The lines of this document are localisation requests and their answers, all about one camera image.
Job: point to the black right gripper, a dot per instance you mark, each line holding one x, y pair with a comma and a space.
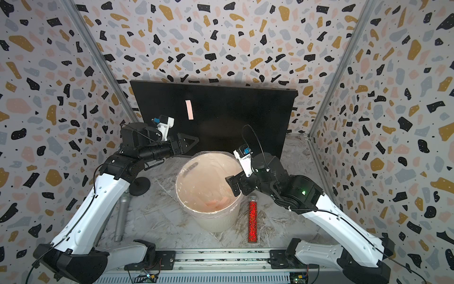
234, 185

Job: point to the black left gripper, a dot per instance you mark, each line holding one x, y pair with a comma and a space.
182, 148

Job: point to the pink sticky note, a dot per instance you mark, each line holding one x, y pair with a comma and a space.
189, 109
218, 205

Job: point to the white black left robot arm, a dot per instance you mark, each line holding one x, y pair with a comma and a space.
72, 253

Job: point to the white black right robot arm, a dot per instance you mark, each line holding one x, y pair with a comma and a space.
359, 255

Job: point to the black computer monitor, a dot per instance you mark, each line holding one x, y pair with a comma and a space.
225, 117

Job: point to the red glitter tube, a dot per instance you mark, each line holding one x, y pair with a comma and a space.
252, 224

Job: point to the cream bin with plastic liner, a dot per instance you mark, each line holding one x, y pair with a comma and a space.
202, 179

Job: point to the black round puck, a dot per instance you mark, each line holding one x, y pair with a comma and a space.
139, 186

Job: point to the grey metal cylinder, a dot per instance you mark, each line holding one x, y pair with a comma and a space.
124, 202

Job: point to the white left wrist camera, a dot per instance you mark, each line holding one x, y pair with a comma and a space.
164, 124

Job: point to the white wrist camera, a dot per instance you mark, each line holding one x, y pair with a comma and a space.
243, 155
164, 124

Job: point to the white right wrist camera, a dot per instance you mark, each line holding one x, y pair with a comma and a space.
243, 155

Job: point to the aluminium frame post left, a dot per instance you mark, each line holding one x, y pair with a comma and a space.
73, 13

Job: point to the aluminium frame post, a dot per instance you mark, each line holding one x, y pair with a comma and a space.
73, 13
350, 48

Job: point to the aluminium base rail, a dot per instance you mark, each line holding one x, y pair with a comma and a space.
225, 266

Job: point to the aluminium frame post right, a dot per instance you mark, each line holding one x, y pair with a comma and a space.
350, 48

